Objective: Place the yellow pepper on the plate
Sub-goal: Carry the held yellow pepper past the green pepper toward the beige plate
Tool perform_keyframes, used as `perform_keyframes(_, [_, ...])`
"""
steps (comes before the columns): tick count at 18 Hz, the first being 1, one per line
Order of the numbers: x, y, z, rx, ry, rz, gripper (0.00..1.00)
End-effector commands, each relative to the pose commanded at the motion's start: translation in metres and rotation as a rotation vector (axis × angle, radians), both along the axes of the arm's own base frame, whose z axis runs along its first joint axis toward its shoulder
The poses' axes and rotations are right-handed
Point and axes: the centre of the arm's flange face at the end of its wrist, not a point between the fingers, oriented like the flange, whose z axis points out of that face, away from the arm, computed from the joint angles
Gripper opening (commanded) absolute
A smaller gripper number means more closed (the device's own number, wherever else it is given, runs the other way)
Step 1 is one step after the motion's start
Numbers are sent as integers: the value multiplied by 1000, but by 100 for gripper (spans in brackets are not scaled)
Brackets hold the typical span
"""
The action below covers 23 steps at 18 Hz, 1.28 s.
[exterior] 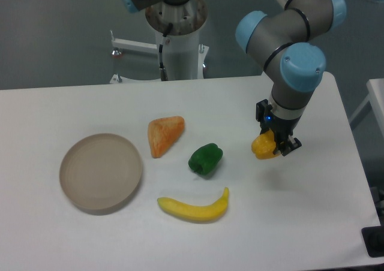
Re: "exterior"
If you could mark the black device at table edge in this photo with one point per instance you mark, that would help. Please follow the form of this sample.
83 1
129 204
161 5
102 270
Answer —
373 239

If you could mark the orange triangular bread slice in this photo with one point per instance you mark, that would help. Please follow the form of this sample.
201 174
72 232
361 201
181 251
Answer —
163 133

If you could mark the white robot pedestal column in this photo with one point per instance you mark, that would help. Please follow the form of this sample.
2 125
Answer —
177 34

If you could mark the beige round plate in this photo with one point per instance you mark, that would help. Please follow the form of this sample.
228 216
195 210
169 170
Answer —
100 173

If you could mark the green bell pepper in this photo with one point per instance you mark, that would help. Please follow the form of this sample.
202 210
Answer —
205 159

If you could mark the yellow bell pepper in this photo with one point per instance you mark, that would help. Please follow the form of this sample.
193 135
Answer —
264 146

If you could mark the yellow banana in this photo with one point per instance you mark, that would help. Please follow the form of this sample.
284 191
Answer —
194 213

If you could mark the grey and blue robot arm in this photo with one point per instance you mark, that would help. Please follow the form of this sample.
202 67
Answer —
280 45

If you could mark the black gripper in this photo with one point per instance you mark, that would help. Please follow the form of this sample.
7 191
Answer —
282 129

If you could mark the white pedestal base frame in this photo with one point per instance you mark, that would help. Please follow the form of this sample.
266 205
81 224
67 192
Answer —
132 50

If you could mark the white side table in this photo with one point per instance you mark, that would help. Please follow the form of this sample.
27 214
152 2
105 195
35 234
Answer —
372 102

